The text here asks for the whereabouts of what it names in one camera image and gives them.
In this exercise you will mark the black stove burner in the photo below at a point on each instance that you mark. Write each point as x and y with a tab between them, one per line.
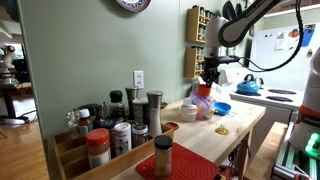
248	93
282	91
279	98

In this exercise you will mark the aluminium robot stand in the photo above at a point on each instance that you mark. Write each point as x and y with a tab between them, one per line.
283	161

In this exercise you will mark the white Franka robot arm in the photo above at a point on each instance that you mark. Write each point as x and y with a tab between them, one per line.
230	30

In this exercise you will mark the stainless steel pepper grinder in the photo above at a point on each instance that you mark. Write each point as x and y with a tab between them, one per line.
155	113

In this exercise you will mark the dark wooden desk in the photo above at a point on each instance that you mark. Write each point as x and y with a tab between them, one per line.
13	90

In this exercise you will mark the red silicone mat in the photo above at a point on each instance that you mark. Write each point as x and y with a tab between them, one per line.
191	165

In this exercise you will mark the white cap brown bottle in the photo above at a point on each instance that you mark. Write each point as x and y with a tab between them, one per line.
85	123

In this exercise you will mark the light blue plastic bowl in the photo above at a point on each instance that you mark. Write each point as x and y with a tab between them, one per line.
222	108

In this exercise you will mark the dark pepper grinder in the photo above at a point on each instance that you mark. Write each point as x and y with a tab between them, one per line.
131	98

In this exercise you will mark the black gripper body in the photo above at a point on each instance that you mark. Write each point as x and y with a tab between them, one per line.
210	66

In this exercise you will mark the clear zip lock bag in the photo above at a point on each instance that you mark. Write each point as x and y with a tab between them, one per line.
204	105

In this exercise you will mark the wooden spice tray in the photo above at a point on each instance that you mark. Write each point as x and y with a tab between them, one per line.
110	166

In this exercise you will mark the white lid grey canister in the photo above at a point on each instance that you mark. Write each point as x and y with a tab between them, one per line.
140	110

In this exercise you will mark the hanging black pan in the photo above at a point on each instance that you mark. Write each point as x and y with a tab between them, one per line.
228	10

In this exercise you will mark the dark blue lid jar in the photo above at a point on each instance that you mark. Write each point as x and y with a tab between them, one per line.
106	125

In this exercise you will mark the wooden spice rack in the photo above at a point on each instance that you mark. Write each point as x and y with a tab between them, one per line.
190	63
193	26

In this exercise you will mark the white wall outlet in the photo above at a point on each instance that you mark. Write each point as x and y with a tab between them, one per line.
138	79

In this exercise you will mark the silver lid glass jar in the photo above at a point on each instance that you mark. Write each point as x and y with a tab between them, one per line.
139	134

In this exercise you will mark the clear glass bottle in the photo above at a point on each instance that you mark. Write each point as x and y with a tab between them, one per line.
71	124

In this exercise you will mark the black lid spice jar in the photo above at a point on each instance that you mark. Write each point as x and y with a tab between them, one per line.
163	156

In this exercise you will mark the blue paper sheet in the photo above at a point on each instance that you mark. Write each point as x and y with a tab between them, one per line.
307	35

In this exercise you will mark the white plastic container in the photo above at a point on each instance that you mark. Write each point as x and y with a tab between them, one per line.
188	112

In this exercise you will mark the small red dish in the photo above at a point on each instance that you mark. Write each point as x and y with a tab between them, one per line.
172	126

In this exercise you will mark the wooden butcher block table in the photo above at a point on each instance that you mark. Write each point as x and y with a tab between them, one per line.
233	120

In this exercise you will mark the white paper sheet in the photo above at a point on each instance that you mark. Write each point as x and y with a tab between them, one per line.
280	40

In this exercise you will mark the white printed spice shaker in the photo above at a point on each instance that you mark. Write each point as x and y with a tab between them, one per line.
122	138

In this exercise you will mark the gold sink strainer disc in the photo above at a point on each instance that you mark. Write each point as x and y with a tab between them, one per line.
222	130

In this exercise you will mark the white electric stove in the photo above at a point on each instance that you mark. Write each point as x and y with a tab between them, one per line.
260	99

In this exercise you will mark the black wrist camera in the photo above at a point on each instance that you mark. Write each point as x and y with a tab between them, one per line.
228	60

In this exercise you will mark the white refrigerator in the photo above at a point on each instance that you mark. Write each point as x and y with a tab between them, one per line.
266	58

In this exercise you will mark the red lid spice jar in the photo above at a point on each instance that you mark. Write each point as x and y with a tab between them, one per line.
98	146

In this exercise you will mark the large white paper towel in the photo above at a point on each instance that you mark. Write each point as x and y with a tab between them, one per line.
220	93

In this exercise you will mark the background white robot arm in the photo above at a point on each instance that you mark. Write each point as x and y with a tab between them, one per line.
7	60

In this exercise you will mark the black cap glass bottle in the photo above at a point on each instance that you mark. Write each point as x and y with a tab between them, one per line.
116	105

